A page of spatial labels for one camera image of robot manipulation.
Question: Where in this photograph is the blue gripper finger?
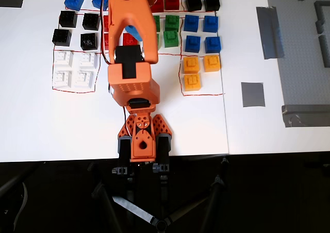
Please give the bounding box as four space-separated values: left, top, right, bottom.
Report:
125 25 143 42

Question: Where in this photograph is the yellow building block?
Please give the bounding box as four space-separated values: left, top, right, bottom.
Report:
184 73 202 91
203 54 222 72
183 56 201 73

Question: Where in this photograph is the orange robot base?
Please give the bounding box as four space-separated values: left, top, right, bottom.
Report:
118 112 173 164

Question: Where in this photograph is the black building block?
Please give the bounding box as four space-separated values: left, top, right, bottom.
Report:
186 0 202 12
204 0 221 12
52 28 72 47
80 32 98 51
58 10 78 28
81 12 101 31

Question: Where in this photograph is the white building block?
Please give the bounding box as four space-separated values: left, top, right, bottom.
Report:
52 70 72 87
74 70 94 88
53 51 73 69
77 52 98 70

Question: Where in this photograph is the grey square tape marker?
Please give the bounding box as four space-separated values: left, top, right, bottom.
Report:
241 82 266 108

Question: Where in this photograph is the black grey table clamp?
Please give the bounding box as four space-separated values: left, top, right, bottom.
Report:
111 137 135 177
152 134 172 174

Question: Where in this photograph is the long grey tape strip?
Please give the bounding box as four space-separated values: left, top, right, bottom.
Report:
256 6 285 60

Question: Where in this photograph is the grey studded baseplate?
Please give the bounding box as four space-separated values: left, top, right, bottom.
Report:
265 0 330 107

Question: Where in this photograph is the crumpled grey tape strip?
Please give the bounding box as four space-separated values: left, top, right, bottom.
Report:
281 104 330 128

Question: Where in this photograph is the long grey brick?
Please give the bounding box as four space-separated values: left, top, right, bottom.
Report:
318 35 330 68

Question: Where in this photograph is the black tripod stand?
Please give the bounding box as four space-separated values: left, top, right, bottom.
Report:
90 157 230 233

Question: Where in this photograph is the grey corner brick wall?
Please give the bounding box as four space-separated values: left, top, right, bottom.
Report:
313 1 330 22

